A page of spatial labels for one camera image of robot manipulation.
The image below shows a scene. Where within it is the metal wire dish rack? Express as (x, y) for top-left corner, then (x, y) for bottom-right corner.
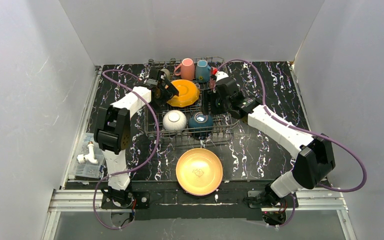
(144, 56), (239, 140)

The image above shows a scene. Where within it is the brown beige bowl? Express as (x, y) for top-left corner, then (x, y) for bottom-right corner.
(188, 111), (214, 140)

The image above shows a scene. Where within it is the yellow plate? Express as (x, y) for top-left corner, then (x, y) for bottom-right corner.
(167, 79), (200, 108)

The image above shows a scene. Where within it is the pink ceramic mug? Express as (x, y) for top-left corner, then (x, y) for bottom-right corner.
(173, 58), (195, 81)

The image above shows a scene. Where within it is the white ceramic bowl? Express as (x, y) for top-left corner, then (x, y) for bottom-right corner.
(162, 110), (187, 131)

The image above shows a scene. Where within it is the blue ceramic mug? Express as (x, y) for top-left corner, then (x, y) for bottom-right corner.
(195, 59), (211, 83)

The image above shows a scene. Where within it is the beige round plate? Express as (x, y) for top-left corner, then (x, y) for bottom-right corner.
(175, 148), (223, 191)

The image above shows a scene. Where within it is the beige ceramic mug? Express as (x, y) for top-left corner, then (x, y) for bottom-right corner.
(161, 68), (172, 82)

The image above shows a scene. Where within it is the pink polka dot plate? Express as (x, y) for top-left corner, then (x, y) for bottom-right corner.
(209, 67), (218, 90)

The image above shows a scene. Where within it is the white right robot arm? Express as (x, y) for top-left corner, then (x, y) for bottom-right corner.
(202, 76), (336, 206)

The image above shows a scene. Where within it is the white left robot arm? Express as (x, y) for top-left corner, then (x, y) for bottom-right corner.
(93, 67), (179, 207)

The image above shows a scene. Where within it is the clear plastic storage box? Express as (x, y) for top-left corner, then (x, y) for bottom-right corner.
(68, 133), (105, 180)

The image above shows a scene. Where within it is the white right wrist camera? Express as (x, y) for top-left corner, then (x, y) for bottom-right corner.
(210, 67), (229, 83)

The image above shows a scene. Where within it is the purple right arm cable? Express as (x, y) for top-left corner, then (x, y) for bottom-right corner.
(216, 59), (368, 227)

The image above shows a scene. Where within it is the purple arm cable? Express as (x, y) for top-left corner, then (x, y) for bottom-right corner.
(92, 69), (160, 231)
(216, 59), (368, 227)

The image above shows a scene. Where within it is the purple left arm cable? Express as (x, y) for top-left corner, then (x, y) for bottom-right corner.
(92, 69), (160, 231)

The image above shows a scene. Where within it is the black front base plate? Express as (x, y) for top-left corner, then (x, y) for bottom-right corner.
(95, 180), (299, 221)

